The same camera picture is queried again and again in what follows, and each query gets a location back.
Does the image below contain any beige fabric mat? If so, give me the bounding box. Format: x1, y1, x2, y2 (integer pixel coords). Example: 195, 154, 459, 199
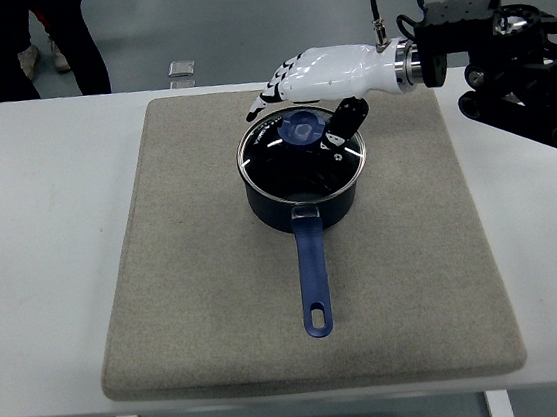
69, 59, 530, 417

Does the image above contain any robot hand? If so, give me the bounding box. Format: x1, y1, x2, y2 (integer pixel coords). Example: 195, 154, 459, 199
239, 37, 412, 161

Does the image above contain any glass pot lid blue knob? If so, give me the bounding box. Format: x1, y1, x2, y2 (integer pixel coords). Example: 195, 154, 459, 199
231, 100, 372, 209

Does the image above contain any person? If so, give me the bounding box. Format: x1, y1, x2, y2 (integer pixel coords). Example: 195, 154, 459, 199
0, 0, 113, 106
11, 3, 73, 82

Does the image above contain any dark pot with blue handle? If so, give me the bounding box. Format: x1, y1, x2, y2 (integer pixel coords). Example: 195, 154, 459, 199
237, 147, 387, 347

